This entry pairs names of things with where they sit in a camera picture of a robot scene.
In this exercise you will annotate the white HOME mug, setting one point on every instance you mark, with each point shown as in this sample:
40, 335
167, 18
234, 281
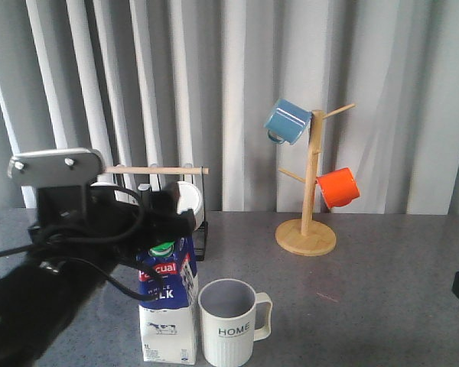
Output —
233, 316

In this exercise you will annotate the blue white milk carton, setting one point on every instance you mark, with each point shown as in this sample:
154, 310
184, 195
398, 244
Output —
168, 323

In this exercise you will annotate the grey curtain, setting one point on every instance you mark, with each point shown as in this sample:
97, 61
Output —
190, 83

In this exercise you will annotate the blue enamel mug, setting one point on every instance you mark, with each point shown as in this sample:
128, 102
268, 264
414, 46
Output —
287, 122

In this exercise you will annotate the white smiley mug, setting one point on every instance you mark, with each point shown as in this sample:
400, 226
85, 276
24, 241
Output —
118, 194

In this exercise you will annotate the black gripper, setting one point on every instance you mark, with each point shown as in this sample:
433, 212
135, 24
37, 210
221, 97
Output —
87, 226

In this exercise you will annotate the orange enamel mug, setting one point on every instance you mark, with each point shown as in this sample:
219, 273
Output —
338, 188

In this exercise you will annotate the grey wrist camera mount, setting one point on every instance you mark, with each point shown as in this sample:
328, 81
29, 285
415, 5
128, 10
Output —
67, 167

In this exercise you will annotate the black wire mug rack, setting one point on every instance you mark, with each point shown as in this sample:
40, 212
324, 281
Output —
194, 175

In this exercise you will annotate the white ribbed mug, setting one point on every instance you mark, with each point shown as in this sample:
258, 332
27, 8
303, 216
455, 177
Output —
190, 197

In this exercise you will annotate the wooden mug tree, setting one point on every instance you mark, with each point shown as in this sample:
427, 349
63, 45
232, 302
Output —
306, 236

